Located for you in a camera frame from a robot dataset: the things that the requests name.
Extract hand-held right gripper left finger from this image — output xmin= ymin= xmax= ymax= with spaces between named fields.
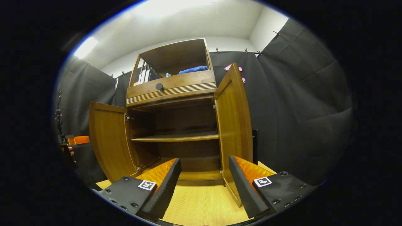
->
xmin=98 ymin=158 xmax=182 ymax=222

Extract small ceiling light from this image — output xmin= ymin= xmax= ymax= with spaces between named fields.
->
xmin=74 ymin=37 xmax=98 ymax=59

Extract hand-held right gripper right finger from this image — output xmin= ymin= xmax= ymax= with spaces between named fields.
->
xmin=228 ymin=155 xmax=316 ymax=219

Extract black backdrop cloth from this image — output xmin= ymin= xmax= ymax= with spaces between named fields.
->
xmin=53 ymin=17 xmax=354 ymax=187

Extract wooden cabinet shelf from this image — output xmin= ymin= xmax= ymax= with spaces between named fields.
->
xmin=131 ymin=131 xmax=219 ymax=143

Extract large ceiling light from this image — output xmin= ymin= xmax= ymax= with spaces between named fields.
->
xmin=135 ymin=0 xmax=220 ymax=17

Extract wooden cabinet drawer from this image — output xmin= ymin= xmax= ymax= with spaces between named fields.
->
xmin=126 ymin=70 xmax=217 ymax=108

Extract blue towel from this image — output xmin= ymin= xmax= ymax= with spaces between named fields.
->
xmin=179 ymin=66 xmax=209 ymax=74

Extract wooden double-door shoe cabinet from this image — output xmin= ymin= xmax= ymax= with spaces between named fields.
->
xmin=126 ymin=38 xmax=225 ymax=186

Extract wooden shoe cabinet door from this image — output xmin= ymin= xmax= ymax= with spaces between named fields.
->
xmin=214 ymin=62 xmax=253 ymax=207
xmin=89 ymin=101 xmax=140 ymax=183

